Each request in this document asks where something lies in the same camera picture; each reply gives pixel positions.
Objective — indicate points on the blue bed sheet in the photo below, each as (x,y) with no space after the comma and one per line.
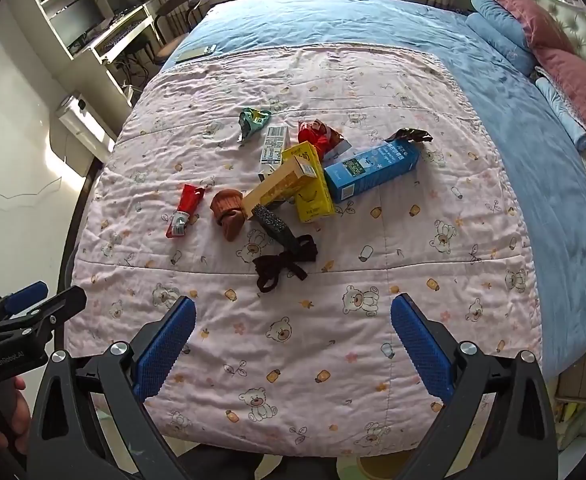
(523,160)

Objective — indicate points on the dark brown crumpled wrapper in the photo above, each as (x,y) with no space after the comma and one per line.
(413,135)

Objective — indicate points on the green crumpled snack wrapper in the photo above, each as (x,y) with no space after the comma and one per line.
(253,120)

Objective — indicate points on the patterned floor mat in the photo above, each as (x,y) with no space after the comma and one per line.
(373,467)

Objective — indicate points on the red crumpled snack wrapper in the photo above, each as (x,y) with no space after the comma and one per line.
(315,136)

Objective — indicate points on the red snack packet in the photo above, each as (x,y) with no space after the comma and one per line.
(188,200)

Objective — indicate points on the pink bear print quilt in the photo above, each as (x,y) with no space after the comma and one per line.
(323,335)

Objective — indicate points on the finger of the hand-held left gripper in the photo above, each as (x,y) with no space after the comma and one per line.
(25,294)
(60,306)

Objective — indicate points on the black ribbon bow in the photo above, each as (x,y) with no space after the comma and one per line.
(283,265)

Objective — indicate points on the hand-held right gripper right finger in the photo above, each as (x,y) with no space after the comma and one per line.
(420,350)

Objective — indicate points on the black keyboard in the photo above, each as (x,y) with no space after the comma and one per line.
(120,35)

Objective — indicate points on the yellow drink carton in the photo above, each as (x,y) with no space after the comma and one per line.
(314,202)

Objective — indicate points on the person's left hand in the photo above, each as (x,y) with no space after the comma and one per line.
(19,417)

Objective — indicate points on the smartphone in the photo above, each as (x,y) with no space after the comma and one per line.
(195,53)

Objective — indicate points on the blue striped pillow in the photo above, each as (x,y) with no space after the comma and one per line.
(563,110)

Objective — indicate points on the white drink carton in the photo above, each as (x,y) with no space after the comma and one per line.
(274,142)

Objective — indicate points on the white air purifier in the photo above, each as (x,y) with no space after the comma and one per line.
(83,125)

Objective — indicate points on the pink pillow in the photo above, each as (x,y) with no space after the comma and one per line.
(583,90)
(518,10)

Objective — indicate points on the orange brown sock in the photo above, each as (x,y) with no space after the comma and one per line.
(228,210)

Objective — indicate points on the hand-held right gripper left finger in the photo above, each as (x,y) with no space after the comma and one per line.
(165,345)

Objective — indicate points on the white desk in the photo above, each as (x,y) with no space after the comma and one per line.
(138,27)

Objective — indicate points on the orange cardboard box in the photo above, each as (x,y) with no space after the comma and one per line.
(278,185)

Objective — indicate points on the black computer monitor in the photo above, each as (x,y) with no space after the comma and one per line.
(78,20)

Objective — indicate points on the blue cardboard box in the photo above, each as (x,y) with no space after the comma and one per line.
(368,170)

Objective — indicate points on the black bed frame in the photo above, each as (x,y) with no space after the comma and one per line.
(80,195)

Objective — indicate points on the white bookshelf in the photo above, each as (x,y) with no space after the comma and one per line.
(48,7)

